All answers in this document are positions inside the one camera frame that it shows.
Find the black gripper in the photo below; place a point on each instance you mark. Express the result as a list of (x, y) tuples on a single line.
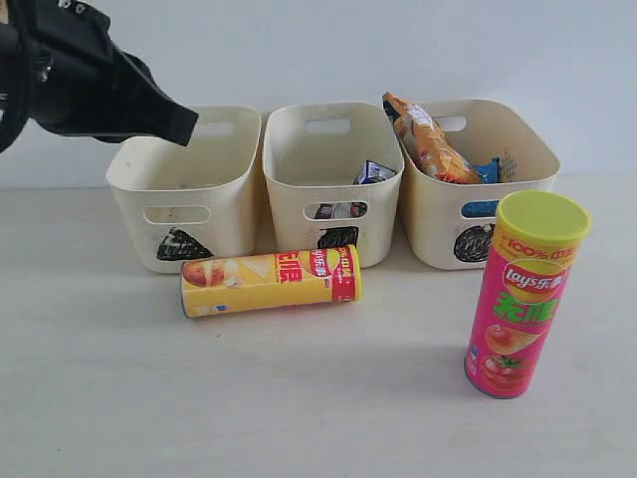
[(58, 64)]

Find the blue white milk carton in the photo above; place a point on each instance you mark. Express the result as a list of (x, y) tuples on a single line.
[(370, 173)]

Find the yellow Lays chips can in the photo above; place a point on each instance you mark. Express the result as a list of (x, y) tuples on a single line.
[(294, 278)]

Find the orange instant noodle bag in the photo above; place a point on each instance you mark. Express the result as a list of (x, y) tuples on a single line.
[(426, 143)]

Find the blue instant noodle bag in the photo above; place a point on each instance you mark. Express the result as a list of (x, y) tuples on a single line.
[(498, 177)]

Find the pink Lays chips can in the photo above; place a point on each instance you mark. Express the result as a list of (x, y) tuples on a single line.
[(537, 238)]

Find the left cream plastic bin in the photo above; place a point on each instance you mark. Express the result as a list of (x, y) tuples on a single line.
[(198, 201)]

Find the cream plastic bin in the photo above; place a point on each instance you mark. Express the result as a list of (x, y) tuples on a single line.
[(311, 155), (198, 201), (451, 226)]

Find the middle cream plastic bin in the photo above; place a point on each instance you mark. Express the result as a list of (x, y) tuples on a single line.
[(311, 155)]

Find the right cream plastic bin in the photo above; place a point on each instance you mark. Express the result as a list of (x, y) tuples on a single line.
[(451, 226)]

